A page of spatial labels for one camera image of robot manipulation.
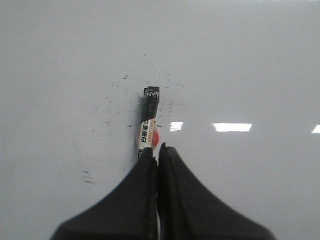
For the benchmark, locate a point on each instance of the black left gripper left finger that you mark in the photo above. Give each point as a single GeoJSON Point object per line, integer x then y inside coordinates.
{"type": "Point", "coordinates": [127, 213]}

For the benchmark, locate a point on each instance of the white whiteboard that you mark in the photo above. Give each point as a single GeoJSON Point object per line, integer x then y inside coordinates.
{"type": "Point", "coordinates": [239, 100]}

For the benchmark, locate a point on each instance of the whiteboard marker with label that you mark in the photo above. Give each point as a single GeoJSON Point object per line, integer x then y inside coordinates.
{"type": "Point", "coordinates": [147, 133]}

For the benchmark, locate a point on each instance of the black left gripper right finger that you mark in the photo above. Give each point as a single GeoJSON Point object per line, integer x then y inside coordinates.
{"type": "Point", "coordinates": [189, 211]}

